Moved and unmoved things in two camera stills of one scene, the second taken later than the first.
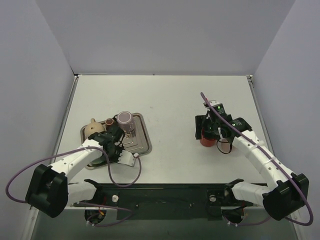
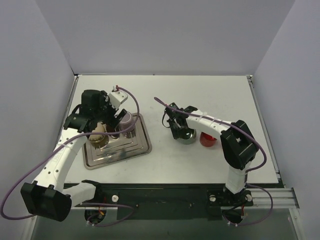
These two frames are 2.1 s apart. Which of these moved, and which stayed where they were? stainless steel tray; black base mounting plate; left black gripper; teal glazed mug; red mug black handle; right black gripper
Moved: right black gripper; left black gripper; teal glazed mug
Stayed: red mug black handle; stainless steel tray; black base mounting plate
